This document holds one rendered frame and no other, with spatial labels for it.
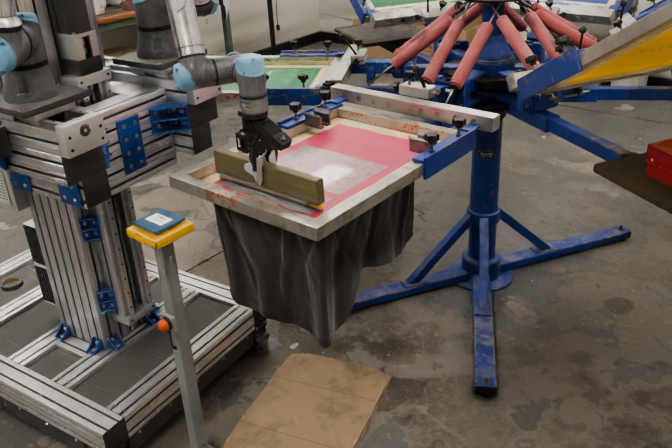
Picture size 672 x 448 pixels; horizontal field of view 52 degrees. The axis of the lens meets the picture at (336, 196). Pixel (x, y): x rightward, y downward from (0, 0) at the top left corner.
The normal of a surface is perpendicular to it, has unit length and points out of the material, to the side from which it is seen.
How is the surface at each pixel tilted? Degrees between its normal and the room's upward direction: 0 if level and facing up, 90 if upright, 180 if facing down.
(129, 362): 0
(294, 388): 0
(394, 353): 0
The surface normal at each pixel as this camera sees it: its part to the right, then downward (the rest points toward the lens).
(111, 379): -0.05, -0.90
